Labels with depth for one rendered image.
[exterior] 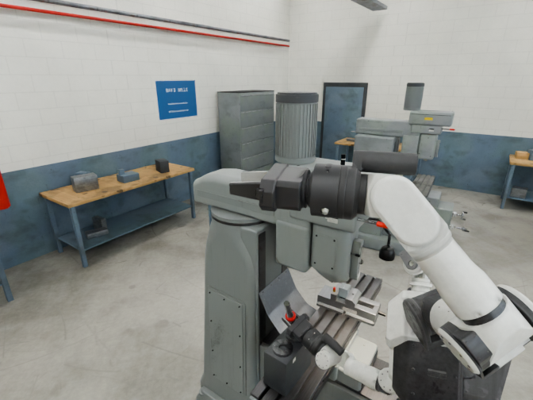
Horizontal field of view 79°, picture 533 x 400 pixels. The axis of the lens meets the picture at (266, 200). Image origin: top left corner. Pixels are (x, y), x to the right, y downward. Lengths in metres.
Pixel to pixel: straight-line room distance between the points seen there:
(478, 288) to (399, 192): 0.17
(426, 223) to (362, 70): 7.91
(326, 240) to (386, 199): 1.10
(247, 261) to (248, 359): 0.67
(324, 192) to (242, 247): 1.31
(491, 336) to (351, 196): 0.28
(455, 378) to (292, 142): 1.04
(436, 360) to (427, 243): 0.56
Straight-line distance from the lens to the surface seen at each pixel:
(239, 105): 6.45
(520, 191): 7.40
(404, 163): 0.53
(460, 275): 0.55
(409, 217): 0.50
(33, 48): 5.13
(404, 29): 8.17
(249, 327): 2.05
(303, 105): 1.50
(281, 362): 1.51
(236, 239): 1.79
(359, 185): 0.51
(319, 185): 0.51
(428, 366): 1.03
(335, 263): 1.61
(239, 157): 6.62
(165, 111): 6.08
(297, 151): 1.53
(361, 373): 1.40
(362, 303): 2.08
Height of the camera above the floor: 2.28
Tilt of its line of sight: 21 degrees down
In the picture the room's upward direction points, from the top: straight up
